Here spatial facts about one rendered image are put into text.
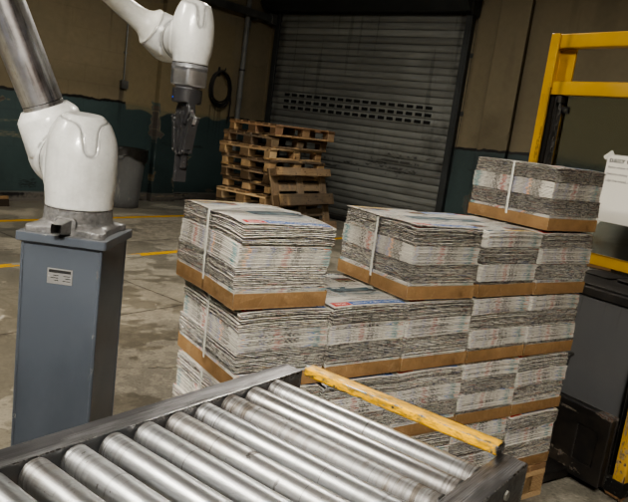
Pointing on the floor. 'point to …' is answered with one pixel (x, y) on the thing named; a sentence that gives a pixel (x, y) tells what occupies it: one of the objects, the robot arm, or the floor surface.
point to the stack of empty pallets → (249, 189)
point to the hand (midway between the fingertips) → (179, 167)
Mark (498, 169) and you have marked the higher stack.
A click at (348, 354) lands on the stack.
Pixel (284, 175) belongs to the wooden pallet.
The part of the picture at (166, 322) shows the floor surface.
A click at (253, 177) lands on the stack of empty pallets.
